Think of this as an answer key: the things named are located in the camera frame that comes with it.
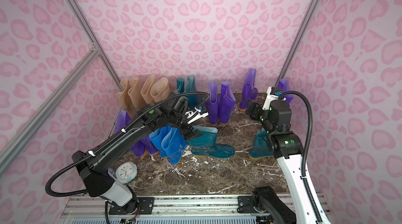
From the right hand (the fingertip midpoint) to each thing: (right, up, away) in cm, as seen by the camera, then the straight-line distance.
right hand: (255, 102), depth 68 cm
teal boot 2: (-21, -24, +18) cm, 37 cm away
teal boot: (-36, +10, +22) cm, 43 cm away
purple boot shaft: (-10, 0, +17) cm, 19 cm away
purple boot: (+23, +10, +21) cm, 33 cm away
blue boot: (-42, -15, 0) cm, 45 cm away
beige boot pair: (-68, +2, +21) cm, 71 cm away
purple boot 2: (-62, -9, +8) cm, 63 cm away
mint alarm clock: (-62, -36, +13) cm, 73 cm away
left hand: (-24, -10, +3) cm, 27 cm away
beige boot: (-55, +7, +20) cm, 59 cm away
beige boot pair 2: (-64, +13, +25) cm, 70 cm away
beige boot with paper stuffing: (-48, +8, +25) cm, 55 cm away
